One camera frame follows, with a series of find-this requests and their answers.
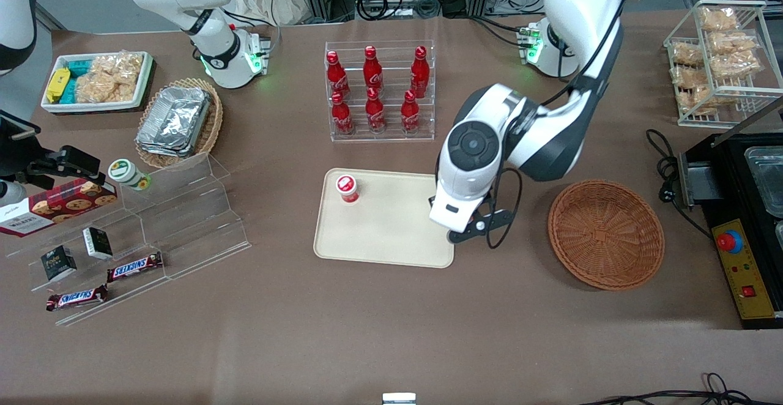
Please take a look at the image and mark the clear bag of fried snacks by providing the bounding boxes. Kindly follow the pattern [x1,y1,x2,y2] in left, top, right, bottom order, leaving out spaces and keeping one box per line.
[710,31,759,54]
[679,86,730,116]
[699,6,741,32]
[670,41,704,67]
[710,50,762,79]
[671,65,704,89]

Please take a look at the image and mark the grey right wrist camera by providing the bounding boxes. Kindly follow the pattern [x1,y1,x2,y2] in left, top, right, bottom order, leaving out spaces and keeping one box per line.
[0,180,28,207]

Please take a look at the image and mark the green lid yogurt cup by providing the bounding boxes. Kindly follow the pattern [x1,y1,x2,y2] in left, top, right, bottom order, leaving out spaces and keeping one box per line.
[108,159,151,191]

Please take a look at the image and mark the white rectangular plastic bin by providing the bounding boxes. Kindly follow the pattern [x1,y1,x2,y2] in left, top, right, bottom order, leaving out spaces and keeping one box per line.
[41,51,154,114]

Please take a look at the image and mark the small black box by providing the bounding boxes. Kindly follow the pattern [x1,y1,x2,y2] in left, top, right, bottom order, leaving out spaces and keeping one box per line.
[83,227,114,260]
[41,246,78,281]

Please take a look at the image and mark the yellow snack packet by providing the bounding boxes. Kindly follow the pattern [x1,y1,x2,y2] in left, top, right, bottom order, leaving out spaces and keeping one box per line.
[46,67,72,103]

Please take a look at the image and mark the metal tray insert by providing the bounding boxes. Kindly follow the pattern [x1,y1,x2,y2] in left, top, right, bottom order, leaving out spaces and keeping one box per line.
[743,146,783,219]

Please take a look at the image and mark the round brown wicker basket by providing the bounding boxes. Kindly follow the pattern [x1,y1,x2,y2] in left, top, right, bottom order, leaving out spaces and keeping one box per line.
[547,179,666,291]

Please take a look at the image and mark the clear bag of crackers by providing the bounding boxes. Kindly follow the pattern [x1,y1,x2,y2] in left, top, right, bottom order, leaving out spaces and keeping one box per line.
[75,50,144,104]

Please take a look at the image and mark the red lid yogurt cup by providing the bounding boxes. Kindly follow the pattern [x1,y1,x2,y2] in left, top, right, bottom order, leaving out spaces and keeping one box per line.
[335,174,360,204]

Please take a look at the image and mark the beige plastic serving tray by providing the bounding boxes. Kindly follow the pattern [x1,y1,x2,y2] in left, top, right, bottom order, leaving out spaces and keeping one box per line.
[313,168,457,269]

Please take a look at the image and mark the stacked foil containers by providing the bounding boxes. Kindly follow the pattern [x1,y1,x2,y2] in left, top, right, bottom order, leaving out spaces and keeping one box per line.
[136,86,212,158]

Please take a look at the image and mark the red Coca-Cola bottle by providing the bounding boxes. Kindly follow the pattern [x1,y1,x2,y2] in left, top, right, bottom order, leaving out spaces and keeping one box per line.
[365,87,387,133]
[326,51,351,100]
[401,91,421,134]
[331,92,355,135]
[363,46,384,94]
[410,46,430,98]

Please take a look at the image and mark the oval light wicker basket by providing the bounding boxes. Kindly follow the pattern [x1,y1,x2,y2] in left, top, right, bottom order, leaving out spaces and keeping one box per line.
[135,78,224,169]

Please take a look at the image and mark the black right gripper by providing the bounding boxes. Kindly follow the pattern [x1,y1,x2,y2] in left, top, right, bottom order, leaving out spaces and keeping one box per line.
[0,110,102,190]

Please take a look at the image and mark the Snickers chocolate bar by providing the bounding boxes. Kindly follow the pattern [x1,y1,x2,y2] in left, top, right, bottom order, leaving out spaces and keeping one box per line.
[107,252,164,283]
[46,284,109,312]

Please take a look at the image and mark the thin black cables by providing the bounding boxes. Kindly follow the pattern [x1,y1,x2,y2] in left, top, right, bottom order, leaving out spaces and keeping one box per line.
[581,373,783,405]

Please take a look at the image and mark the black power cable with plug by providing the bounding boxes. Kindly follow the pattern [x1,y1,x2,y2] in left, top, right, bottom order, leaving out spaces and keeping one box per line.
[647,128,713,239]

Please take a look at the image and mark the clear acrylic stepped display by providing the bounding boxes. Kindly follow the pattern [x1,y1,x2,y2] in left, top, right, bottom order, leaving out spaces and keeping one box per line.
[6,152,251,327]

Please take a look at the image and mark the clear acrylic bottle rack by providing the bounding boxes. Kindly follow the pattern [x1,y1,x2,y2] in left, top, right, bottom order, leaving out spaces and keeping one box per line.
[325,40,436,143]

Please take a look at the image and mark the black control box yellow panel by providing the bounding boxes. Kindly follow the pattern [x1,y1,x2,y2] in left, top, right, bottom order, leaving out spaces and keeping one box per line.
[678,96,783,330]

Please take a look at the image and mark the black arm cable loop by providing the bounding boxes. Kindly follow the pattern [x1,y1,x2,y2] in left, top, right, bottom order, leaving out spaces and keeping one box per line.
[486,168,524,250]

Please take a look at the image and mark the white wire rack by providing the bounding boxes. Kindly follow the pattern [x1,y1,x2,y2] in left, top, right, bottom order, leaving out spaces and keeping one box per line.
[664,0,783,128]

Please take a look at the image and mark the red Walkers cookie box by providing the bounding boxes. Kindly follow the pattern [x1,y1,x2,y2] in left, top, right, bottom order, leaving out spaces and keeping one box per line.
[0,177,118,237]

